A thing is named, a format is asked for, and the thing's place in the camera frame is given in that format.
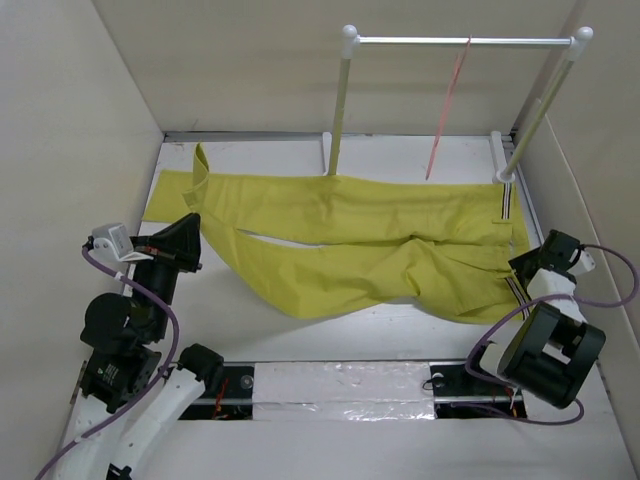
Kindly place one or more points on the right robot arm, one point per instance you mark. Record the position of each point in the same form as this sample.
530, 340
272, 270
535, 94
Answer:
554, 349

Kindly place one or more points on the white clothes rack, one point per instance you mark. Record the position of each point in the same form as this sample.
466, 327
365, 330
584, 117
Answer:
504, 167

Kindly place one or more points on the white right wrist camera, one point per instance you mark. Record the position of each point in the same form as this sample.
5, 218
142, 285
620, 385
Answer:
585, 264

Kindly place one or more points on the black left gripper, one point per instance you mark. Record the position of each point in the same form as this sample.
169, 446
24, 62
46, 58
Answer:
178, 243

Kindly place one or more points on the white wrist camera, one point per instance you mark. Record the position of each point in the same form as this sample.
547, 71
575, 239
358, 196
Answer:
585, 264
111, 243

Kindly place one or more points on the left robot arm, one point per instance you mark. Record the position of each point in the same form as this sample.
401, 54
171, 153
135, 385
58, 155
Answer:
137, 382

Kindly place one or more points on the yellow trousers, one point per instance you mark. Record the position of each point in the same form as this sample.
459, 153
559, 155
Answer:
321, 246

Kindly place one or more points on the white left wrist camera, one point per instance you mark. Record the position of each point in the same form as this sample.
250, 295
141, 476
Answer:
111, 243

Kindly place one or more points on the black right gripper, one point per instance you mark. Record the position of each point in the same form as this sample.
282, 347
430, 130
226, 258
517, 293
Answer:
519, 262

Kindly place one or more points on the aluminium frame rail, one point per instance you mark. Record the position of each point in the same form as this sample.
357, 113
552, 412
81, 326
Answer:
174, 137

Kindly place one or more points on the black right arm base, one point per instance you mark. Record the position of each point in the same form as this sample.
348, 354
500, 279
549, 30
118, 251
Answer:
458, 395

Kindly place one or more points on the pink wire hanger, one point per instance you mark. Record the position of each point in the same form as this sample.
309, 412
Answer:
459, 62

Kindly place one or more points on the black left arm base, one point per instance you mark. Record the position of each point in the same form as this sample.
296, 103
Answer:
231, 401

